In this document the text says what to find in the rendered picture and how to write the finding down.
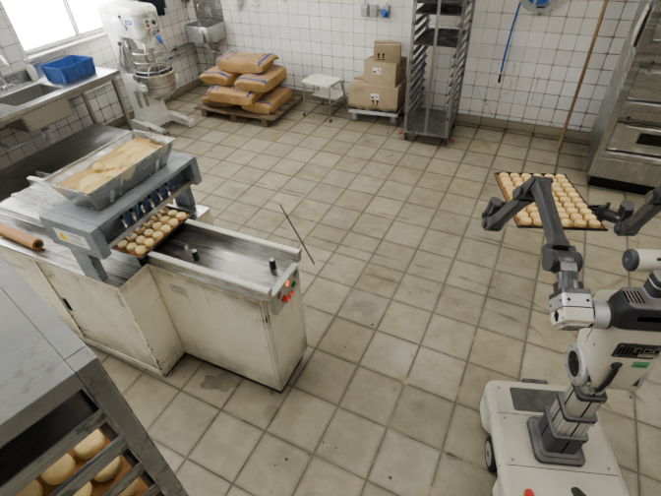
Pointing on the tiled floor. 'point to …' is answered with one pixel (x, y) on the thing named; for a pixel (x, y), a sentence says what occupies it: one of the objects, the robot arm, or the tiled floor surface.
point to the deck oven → (630, 114)
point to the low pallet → (248, 111)
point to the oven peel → (583, 72)
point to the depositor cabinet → (100, 292)
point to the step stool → (325, 90)
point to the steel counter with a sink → (25, 112)
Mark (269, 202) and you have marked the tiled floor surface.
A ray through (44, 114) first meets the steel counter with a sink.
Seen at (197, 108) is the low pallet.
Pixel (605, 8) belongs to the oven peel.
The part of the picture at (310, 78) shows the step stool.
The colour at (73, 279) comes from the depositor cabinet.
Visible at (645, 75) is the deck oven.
